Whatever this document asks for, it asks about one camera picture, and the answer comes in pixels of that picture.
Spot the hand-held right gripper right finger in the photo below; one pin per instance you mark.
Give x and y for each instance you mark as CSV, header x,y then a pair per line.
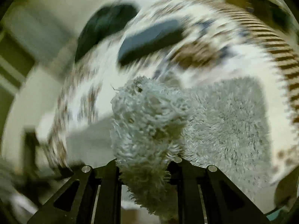
x,y
186,179

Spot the dark green cloth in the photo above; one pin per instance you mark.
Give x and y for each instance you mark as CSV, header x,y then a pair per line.
x,y
102,25

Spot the patterned printed blanket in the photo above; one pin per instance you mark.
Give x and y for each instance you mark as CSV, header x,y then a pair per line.
x,y
210,58

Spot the dark blue folded cloth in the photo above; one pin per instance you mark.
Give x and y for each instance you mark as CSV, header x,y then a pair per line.
x,y
149,40

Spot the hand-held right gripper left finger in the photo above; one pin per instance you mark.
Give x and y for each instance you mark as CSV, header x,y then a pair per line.
x,y
109,179

